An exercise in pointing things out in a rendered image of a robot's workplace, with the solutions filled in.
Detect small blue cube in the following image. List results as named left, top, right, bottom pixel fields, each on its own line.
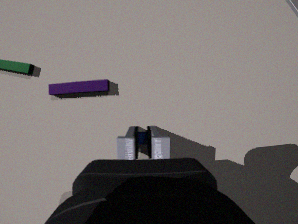
left=138, top=132, right=148, bottom=144

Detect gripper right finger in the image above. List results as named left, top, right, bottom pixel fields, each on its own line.
left=147, top=126, right=171, bottom=159

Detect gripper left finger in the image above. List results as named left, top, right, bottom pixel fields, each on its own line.
left=116, top=126, right=138, bottom=160

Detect green rod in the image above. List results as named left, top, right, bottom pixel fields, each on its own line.
left=0, top=59, right=35, bottom=75

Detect purple rod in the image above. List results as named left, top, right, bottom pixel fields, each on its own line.
left=49, top=79, right=110, bottom=95

